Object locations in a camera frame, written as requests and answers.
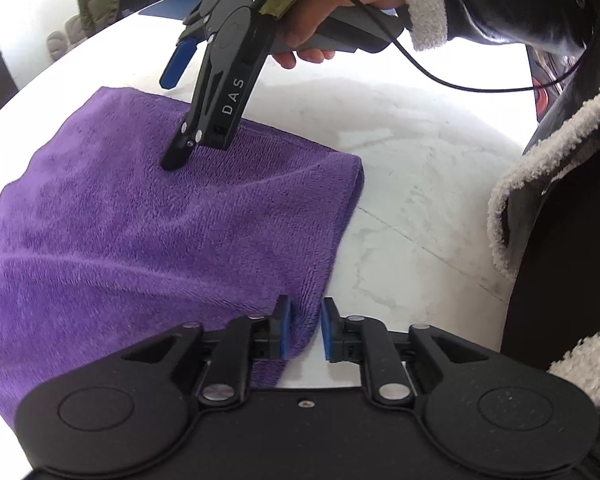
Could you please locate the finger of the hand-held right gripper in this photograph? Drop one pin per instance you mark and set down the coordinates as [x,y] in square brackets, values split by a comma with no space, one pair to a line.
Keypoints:
[175,65]
[175,157]

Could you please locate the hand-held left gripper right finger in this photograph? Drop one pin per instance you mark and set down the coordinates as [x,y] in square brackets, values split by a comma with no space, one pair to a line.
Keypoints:
[330,332]

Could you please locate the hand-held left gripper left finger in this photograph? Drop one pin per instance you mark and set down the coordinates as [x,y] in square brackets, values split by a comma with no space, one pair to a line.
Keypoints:
[286,330]

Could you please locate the purple towel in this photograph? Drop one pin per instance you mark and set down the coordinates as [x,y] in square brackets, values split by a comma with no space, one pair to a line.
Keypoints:
[155,235]

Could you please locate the person's right forearm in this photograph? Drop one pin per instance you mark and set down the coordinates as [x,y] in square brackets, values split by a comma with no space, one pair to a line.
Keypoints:
[505,0]

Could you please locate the blue table mat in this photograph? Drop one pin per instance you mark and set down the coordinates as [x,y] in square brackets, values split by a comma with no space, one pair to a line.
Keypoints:
[170,5]

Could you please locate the grey plush slipper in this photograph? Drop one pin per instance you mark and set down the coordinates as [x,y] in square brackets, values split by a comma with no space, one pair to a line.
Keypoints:
[72,29]
[56,45]

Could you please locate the black fleece-lined jacket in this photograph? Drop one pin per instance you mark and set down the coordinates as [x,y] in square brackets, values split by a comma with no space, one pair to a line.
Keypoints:
[555,285]

